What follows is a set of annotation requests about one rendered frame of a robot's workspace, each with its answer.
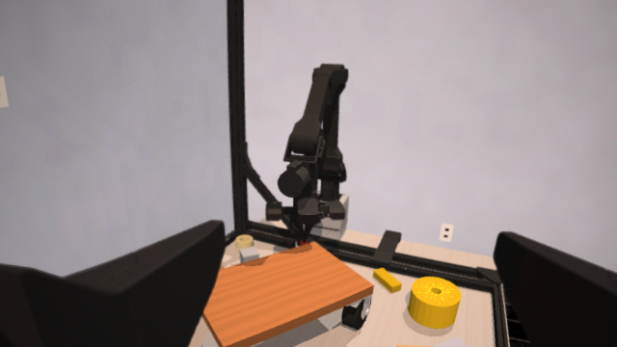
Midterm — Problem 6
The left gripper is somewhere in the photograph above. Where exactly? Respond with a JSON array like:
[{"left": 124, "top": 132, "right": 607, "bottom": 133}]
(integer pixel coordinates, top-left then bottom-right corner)
[{"left": 266, "top": 183, "right": 345, "bottom": 243}]

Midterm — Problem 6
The white cube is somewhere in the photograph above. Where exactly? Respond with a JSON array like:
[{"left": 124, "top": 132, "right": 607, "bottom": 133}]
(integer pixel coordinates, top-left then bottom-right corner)
[{"left": 239, "top": 247, "right": 259, "bottom": 263}]

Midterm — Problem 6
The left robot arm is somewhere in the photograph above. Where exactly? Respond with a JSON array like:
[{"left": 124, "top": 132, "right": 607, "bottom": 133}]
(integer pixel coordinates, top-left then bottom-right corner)
[{"left": 278, "top": 64, "right": 348, "bottom": 225}]

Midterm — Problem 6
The yellow rectangular block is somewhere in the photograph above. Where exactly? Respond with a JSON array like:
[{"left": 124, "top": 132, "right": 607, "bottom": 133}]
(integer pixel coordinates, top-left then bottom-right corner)
[{"left": 373, "top": 268, "right": 402, "bottom": 293}]

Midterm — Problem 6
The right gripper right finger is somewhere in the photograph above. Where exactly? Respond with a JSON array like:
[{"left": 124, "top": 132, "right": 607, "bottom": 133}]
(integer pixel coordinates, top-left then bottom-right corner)
[{"left": 493, "top": 231, "right": 617, "bottom": 347}]

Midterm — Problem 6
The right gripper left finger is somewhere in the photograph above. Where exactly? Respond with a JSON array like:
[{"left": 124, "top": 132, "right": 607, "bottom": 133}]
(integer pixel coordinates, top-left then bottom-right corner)
[{"left": 0, "top": 220, "right": 226, "bottom": 347}]

